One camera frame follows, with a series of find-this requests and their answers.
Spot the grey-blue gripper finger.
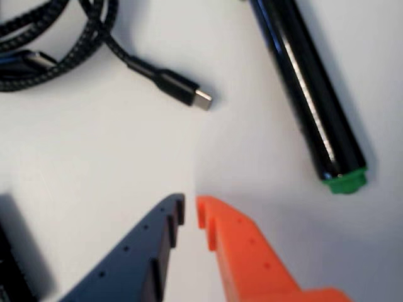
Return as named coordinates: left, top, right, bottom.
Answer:
left=58, top=193, right=186, bottom=302

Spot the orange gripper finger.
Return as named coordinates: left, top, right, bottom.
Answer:
left=195, top=194, right=355, bottom=302

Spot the small black cylinder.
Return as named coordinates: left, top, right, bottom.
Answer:
left=0, top=194, right=48, bottom=302

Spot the black marker with green cap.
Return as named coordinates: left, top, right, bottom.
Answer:
left=245, top=0, right=369, bottom=196

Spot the black braided USB cable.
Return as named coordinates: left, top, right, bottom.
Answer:
left=0, top=0, right=213, bottom=111

